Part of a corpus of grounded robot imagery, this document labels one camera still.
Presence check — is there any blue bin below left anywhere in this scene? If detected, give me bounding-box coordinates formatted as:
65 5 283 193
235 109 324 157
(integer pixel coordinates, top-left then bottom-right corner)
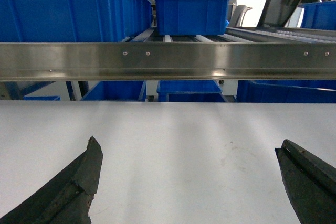
81 80 146 101

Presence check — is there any grey mesh office chair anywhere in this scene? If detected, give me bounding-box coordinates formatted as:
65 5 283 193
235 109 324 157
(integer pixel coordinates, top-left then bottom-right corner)
257 0 301 27

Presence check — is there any blue bin below centre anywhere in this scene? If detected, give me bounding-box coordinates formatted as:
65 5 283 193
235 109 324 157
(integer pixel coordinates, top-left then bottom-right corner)
157 80 228 103

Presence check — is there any blue bin below right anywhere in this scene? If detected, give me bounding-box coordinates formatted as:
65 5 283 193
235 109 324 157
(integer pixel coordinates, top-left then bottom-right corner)
236 80 335 103

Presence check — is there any blue bin below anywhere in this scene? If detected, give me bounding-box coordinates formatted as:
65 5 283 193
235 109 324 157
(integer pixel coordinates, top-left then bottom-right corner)
236 80 335 103
157 80 228 103
81 80 146 101

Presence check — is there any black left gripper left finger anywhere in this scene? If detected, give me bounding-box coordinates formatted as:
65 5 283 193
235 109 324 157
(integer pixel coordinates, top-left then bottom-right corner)
1 137 103 223

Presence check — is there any blue bin centre on shelf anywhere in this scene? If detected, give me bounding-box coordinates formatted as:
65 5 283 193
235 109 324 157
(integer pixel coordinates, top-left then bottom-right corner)
155 0 229 36

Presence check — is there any blue bin far right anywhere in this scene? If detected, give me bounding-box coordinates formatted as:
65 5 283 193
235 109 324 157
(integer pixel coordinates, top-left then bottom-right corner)
301 1 335 30

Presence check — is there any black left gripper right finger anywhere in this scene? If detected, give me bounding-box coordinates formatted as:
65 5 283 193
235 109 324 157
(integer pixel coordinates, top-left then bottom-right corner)
275 140 335 223

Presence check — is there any large blue bin left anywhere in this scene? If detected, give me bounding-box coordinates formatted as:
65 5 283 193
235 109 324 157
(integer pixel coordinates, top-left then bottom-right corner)
1 0 152 42

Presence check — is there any stainless steel shelf rack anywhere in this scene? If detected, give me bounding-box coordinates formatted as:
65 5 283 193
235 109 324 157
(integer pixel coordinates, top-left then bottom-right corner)
1 28 335 81

